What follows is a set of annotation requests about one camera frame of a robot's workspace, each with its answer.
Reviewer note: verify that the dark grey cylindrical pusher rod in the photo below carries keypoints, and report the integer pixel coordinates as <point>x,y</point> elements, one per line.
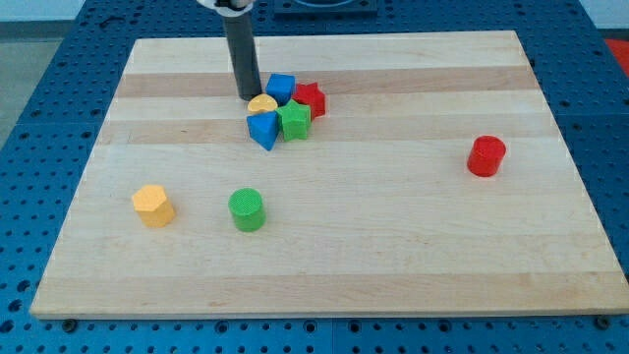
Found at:
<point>241,43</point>

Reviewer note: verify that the white round tool flange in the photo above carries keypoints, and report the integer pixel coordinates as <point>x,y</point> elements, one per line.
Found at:
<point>228,8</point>

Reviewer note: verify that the blue cube block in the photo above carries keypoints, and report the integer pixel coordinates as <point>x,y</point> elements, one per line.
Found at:
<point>281,87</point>

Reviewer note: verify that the yellow heart block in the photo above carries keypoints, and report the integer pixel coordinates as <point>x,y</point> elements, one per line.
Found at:
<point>262,103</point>

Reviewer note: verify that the red star block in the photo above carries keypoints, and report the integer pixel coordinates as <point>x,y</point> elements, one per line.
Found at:
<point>312,96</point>

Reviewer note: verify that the blue triangle block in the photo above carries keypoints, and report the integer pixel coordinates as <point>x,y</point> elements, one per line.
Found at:
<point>264,128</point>

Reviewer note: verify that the green star block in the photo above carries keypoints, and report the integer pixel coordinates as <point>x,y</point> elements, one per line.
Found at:
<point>294,120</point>

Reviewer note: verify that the green cylinder block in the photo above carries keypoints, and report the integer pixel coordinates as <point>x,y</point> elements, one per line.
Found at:
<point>247,209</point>

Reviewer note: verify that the yellow hexagon block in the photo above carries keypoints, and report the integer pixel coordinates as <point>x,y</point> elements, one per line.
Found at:
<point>153,206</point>

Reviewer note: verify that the light wooden board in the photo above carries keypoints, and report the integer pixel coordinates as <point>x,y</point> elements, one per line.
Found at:
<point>375,214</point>

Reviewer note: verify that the red cylinder block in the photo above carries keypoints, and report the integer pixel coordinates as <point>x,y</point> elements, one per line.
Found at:
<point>486,156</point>

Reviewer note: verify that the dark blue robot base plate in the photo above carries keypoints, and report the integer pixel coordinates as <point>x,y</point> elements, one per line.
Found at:
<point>324,7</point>

